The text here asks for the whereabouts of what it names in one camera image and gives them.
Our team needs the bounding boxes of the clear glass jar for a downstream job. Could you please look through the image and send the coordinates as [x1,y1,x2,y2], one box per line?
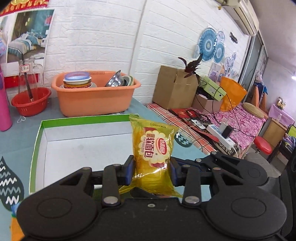
[18,55,44,100]

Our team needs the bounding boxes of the pink floral bedsheet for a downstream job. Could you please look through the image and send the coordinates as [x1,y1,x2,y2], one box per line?
[205,104,266,154]

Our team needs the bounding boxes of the dark red leaf plant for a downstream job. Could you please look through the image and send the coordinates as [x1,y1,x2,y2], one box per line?
[178,53,203,85]

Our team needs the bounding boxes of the plaid cloth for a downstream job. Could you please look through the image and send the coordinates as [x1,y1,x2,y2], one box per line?
[146,102,234,156]

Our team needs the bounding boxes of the green white small box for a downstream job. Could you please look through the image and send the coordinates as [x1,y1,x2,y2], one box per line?
[200,76,226,101]

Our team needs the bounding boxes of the bedroom poster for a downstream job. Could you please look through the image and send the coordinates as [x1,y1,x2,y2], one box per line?
[1,8,55,77]

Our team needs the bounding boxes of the green white cardboard box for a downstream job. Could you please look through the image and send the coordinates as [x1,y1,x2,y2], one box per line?
[29,114,133,194]

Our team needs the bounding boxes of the white air conditioner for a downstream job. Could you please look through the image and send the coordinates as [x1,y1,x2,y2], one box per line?
[217,0,259,36]

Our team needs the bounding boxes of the red plastic basket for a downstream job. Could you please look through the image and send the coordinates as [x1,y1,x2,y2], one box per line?
[11,87,51,117]

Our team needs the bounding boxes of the stainless steel bowl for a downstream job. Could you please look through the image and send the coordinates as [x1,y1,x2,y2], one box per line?
[105,70,125,87]

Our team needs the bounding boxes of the blue round wall decoration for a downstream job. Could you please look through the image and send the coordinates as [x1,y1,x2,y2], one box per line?
[198,28,217,61]

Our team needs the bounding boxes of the orange plastic basin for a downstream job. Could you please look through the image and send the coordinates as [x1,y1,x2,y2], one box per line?
[51,70,141,117]

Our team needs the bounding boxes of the orange plastic bag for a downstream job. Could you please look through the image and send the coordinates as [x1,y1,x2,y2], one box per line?
[220,76,247,112]

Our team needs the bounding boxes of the red gold fu banner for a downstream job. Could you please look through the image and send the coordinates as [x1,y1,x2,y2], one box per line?
[1,0,49,16]

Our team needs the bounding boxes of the stacked bowls with blue lid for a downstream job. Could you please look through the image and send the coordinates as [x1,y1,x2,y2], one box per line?
[61,71,97,89]

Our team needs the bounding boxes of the yellow soft bread snack bag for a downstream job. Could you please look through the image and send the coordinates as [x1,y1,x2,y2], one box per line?
[119,114,181,197]

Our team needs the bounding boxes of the small tan cardboard box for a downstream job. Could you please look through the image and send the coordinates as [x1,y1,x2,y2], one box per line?
[192,94,222,114]

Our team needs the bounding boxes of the pink thermos bottle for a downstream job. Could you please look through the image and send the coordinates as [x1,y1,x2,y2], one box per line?
[0,71,13,132]

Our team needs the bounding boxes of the red round stool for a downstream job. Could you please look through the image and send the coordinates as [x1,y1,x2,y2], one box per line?
[253,136,273,155]

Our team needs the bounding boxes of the white power strip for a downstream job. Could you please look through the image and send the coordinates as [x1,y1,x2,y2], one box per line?
[206,124,235,150]

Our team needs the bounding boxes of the brown cardboard box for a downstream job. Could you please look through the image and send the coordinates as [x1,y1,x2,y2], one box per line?
[152,66,199,110]

